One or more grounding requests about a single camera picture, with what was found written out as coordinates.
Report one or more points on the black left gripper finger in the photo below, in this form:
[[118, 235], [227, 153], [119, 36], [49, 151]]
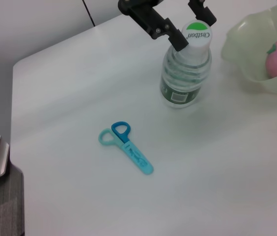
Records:
[[150, 19], [202, 12]]

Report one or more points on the clear water bottle green label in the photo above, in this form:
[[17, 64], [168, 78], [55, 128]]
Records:
[[182, 81]]

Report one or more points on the blue child scissors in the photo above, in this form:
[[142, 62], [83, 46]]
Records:
[[136, 157]]

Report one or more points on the green glass fruit bowl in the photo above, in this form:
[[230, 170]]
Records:
[[241, 49]]

